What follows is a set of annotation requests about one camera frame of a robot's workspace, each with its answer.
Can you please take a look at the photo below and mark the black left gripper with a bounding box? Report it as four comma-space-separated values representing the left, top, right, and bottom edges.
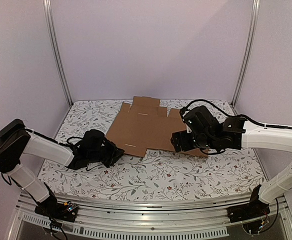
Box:
88, 140, 124, 169

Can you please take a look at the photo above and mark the brown cardboard paper box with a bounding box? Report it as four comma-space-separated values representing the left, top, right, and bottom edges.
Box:
105, 95, 210, 159

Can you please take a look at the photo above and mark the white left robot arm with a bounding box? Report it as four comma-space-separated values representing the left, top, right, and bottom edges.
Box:
0, 119, 124, 217

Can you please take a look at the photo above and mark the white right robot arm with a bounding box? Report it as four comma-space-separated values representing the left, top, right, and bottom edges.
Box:
171, 105, 292, 218

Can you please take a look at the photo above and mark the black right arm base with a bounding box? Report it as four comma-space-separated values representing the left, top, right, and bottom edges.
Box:
227, 196, 270, 235

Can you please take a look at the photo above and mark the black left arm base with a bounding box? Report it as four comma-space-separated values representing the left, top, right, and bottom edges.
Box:
34, 192, 79, 223

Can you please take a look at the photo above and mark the floral patterned table mat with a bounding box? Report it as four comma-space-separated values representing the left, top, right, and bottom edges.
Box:
38, 99, 267, 202

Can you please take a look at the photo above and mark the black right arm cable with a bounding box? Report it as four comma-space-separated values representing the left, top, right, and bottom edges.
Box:
179, 99, 292, 133

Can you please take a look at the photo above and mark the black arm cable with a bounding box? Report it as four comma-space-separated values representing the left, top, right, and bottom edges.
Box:
179, 99, 292, 133
30, 129, 86, 151

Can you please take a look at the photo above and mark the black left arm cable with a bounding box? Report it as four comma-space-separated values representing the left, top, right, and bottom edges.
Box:
30, 129, 86, 151

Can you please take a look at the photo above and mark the aluminium front rail frame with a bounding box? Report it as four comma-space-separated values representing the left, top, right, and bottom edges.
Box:
7, 193, 292, 240

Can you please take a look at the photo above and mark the right aluminium corner post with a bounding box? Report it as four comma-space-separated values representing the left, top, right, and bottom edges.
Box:
231, 0, 261, 108

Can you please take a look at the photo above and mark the aluminium corner post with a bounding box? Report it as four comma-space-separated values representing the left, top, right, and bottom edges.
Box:
231, 0, 261, 108
43, 0, 73, 107

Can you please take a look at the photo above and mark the left aluminium corner post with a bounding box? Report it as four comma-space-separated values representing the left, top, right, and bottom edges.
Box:
43, 0, 73, 107

